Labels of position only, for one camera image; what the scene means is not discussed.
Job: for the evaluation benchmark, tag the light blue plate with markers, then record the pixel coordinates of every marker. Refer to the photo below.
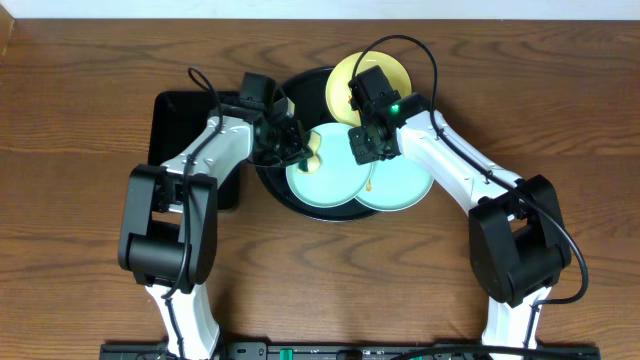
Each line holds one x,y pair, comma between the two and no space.
338,179
395,185

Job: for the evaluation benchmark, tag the black round serving tray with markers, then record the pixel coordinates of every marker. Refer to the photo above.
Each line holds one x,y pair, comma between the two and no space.
307,91

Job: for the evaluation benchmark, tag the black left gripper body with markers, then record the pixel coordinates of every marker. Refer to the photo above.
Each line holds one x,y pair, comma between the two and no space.
293,143

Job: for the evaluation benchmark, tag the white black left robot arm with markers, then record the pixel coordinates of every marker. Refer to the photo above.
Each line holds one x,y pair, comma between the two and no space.
168,238

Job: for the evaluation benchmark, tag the yellow plate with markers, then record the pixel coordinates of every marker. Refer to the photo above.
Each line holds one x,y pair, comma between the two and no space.
338,94

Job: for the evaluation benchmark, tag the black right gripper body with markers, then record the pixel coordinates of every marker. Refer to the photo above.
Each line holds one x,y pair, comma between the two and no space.
364,148

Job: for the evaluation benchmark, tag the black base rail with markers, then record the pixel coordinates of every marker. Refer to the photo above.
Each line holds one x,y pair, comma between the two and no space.
446,351

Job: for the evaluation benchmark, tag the green yellow sponge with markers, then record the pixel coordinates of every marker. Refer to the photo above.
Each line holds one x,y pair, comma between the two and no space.
311,165

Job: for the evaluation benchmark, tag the black rectangular sponge tray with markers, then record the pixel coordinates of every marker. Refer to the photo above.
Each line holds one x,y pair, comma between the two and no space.
178,118

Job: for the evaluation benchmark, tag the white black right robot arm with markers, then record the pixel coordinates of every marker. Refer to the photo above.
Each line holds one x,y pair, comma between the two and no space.
517,239

